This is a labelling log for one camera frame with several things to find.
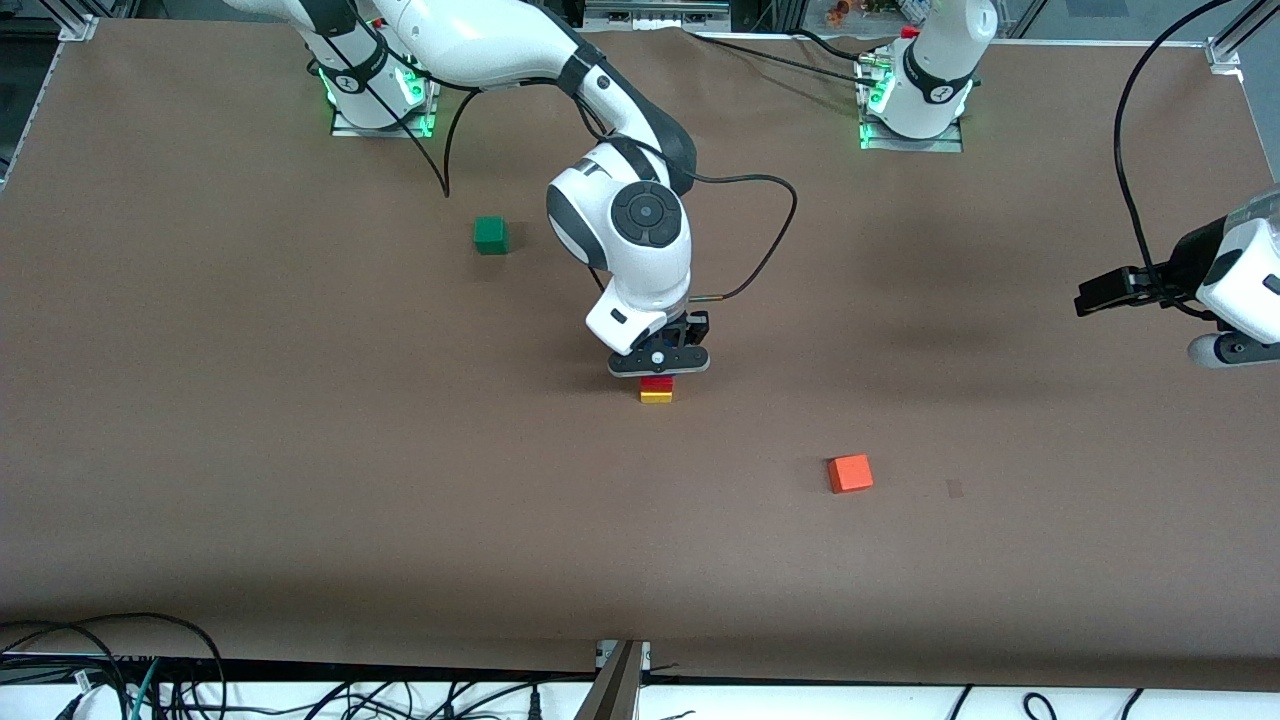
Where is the orange wooden block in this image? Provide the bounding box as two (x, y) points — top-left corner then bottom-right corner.
(827, 454), (875, 495)

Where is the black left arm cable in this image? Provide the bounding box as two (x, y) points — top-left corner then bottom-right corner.
(1113, 0), (1236, 321)

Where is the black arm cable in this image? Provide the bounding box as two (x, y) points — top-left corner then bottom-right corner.
(440, 60), (799, 301)
(1113, 0), (1236, 321)

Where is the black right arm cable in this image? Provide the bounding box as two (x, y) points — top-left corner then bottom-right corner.
(440, 60), (799, 301)

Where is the aluminium corner frame profile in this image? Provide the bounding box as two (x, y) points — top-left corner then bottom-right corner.
(45, 0), (99, 43)
(1205, 0), (1280, 71)

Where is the black base cable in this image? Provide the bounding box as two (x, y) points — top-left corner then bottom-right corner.
(690, 30), (871, 86)

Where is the aluminium frame post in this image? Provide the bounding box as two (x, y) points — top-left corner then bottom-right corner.
(575, 640), (651, 720)

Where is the long looping black cable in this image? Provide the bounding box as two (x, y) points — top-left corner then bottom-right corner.
(0, 613), (229, 720)

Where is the green cable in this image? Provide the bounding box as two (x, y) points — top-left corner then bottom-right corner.
(128, 658), (163, 720)

